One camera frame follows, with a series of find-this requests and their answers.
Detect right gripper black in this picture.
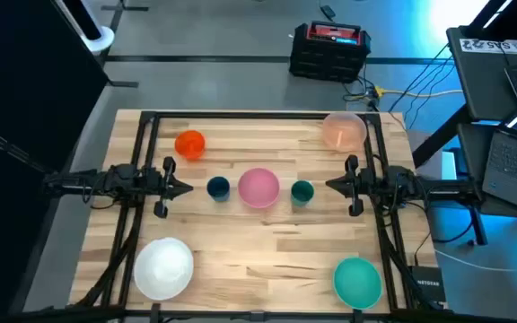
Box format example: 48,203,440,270
325,154,379,218

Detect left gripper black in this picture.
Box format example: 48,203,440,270
144,155,195,220

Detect translucent peach bowl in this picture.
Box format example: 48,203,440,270
321,111,368,153

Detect green plastic bowl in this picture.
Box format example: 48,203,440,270
332,256,383,311

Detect navy blue plastic cup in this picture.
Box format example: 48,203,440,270
206,175,232,203

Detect green plastic cup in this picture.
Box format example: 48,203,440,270
290,179,316,207

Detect pink plastic bowl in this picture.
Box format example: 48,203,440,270
237,167,281,210

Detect white plastic bowl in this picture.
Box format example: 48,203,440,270
133,237,195,301

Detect red and black power station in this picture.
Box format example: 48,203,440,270
288,20,372,84

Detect white round stand base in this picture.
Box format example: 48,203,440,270
54,0,116,57

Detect black equipment cart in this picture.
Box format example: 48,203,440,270
411,0,517,247

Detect large open grey laptop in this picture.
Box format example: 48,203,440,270
481,89,517,214

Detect black partition panel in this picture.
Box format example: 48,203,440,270
0,0,110,318

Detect white label sticker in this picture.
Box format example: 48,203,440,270
459,39,517,56

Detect black floor cable bundle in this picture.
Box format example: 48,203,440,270
341,44,457,131

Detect yellow cable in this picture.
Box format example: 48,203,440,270
373,85,465,100

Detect black network switch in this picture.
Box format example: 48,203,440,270
408,265,447,307

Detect white thin cable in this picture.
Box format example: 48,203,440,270
433,248,517,274

